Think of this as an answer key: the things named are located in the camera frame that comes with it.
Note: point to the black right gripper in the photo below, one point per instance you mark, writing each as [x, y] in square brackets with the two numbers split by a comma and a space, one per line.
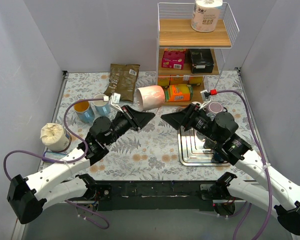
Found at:
[189, 118]

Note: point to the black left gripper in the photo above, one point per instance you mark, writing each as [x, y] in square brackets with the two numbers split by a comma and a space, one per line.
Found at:
[131, 117]

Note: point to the pink mug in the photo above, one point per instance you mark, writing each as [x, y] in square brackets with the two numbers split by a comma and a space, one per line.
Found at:
[150, 97]

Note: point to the light blue mug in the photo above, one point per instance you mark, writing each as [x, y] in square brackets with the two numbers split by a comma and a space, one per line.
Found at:
[101, 104]

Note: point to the blue mug yellow inside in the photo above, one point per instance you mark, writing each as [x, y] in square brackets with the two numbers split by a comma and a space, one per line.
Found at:
[85, 112]

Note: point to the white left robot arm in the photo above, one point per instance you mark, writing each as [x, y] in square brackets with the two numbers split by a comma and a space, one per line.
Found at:
[29, 196]

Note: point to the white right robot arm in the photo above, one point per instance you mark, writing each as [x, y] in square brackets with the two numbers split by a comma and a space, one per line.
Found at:
[242, 156]

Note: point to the mauve purple mug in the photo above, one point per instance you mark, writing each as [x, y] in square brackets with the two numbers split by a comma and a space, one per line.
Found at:
[214, 108]

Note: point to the navy blue mug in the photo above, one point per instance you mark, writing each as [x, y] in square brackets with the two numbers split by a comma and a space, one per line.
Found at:
[219, 157]

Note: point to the orange green sponge pack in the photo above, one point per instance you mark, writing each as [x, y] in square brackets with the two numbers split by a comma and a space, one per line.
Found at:
[178, 93]

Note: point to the steel tray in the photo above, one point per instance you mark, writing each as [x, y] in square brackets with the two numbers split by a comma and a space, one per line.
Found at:
[192, 151]

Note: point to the yellow sponge packs row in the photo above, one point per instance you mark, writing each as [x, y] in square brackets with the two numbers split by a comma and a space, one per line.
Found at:
[165, 81]

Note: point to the brown snack bag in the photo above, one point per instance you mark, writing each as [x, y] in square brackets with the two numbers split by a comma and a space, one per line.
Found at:
[122, 80]

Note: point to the pink Mommy box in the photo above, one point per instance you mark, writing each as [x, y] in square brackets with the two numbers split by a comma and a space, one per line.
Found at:
[173, 58]

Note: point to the black box on shelf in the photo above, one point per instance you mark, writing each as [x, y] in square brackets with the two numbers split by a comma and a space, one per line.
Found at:
[201, 61]

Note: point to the purple small box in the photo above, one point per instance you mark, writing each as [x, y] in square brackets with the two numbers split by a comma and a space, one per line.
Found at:
[52, 157]

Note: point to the toilet paper roll on shelf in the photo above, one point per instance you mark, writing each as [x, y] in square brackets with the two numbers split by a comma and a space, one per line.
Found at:
[205, 15]

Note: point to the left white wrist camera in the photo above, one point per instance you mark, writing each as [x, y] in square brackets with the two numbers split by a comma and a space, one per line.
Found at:
[113, 101]

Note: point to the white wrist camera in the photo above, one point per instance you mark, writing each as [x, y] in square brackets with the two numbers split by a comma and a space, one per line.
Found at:
[113, 101]
[206, 97]

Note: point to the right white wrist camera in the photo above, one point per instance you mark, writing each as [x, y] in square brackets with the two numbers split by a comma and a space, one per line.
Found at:
[206, 97]

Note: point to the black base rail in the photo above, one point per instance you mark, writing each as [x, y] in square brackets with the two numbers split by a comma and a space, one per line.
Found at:
[113, 195]

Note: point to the white wire wooden shelf rack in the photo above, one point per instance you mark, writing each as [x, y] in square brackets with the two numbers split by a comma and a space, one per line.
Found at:
[187, 56]

